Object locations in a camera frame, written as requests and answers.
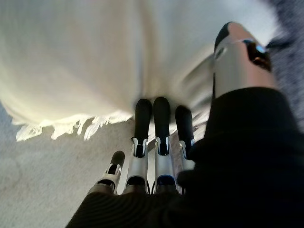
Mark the white fringed cushion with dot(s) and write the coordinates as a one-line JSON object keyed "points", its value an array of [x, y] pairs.
{"points": [[71, 71]]}

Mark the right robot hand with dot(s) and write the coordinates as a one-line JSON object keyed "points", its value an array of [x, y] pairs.
{"points": [[249, 154]]}

